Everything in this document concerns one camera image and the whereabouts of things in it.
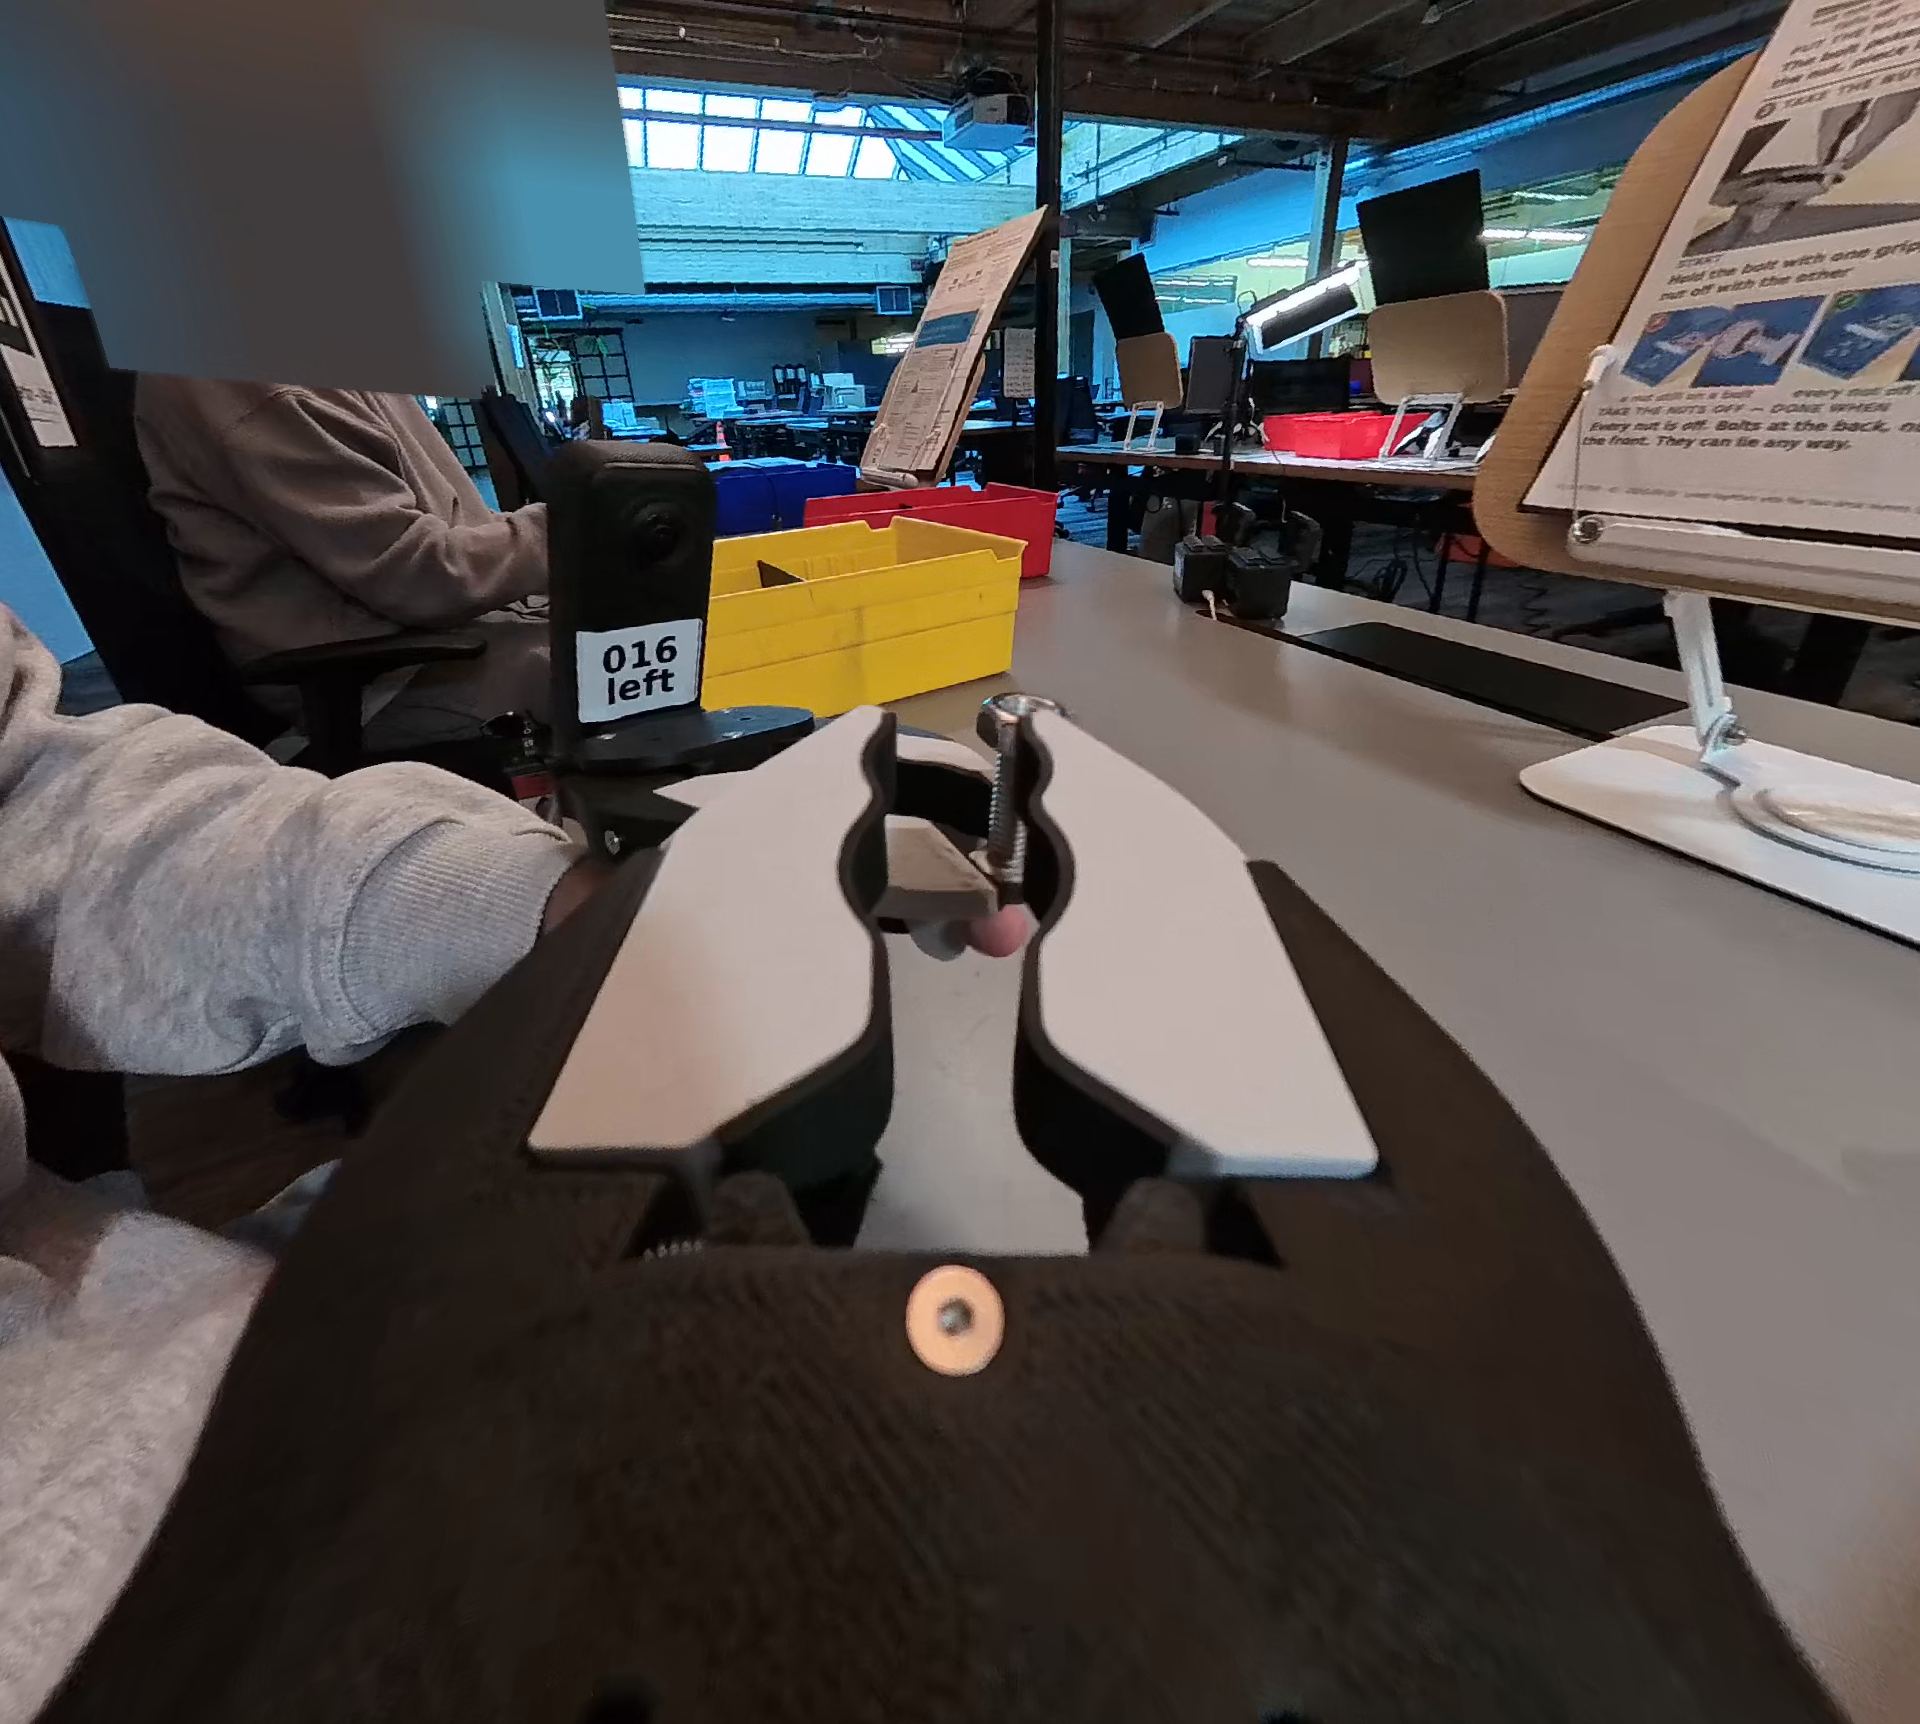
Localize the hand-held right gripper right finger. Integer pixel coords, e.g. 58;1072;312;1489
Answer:
1012;710;1383;1185

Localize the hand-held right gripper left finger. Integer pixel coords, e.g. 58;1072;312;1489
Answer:
524;705;902;1185

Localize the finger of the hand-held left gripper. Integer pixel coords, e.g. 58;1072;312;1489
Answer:
874;814;1039;942

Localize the steel hex bolt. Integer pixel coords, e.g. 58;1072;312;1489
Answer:
982;710;1053;896

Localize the yellow plastic bin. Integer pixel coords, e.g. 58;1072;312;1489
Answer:
700;514;1029;718

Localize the person's left forearm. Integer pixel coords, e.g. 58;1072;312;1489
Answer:
0;606;607;1082

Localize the grey desk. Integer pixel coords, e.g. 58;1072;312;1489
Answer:
816;536;1920;1724

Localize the desk lamp with light bar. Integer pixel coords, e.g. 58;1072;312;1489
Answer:
1213;258;1379;543

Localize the blue plastic bin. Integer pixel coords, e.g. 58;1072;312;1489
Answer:
710;459;862;543

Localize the black office chair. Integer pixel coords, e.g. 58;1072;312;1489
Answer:
60;367;493;775

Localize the red plastic bin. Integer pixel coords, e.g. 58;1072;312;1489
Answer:
805;482;1062;584

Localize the wooden document board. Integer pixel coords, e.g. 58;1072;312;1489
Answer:
860;204;1055;490

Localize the white stand with wooden board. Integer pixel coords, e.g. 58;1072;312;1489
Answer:
1472;0;1920;951

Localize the ceiling projector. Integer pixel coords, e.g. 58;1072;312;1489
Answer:
940;87;1039;157

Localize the red plastic tray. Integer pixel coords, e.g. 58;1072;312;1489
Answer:
1261;410;1428;465

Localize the black steel column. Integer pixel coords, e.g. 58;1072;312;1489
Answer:
1033;0;1073;490

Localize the rounded wooden board stand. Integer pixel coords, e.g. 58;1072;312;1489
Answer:
1367;291;1513;465

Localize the black monitor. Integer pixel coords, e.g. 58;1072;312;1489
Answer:
1357;167;1493;310

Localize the person's grey sweatshirt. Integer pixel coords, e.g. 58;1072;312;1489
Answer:
0;1047;343;1724

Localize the printed instruction sheet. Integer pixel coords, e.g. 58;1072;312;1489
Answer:
1521;0;1920;544

